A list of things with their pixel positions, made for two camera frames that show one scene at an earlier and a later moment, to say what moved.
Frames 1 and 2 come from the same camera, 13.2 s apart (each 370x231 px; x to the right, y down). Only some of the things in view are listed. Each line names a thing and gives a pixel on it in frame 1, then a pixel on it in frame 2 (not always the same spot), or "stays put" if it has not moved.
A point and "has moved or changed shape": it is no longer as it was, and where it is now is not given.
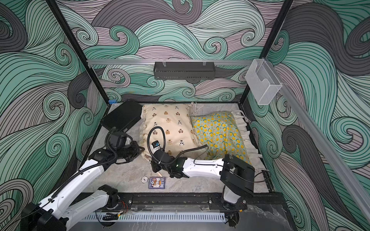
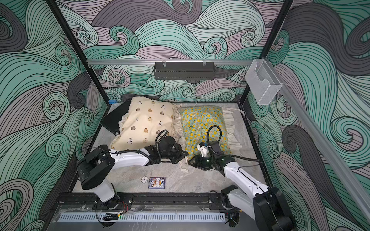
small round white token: x=144 y=179 stays put
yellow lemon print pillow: x=219 y=135 has moved or changed shape
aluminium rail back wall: x=175 y=60 stays put
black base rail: x=196 y=201 stays put
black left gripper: x=136 y=151 -> x=180 y=154
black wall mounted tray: x=184 y=70 stays put
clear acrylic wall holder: x=263 y=81 stays put
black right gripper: x=156 y=169 -> x=198 y=161
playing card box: x=156 y=183 stays put
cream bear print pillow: x=172 y=125 has moved or changed shape
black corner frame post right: x=281 y=17 stays put
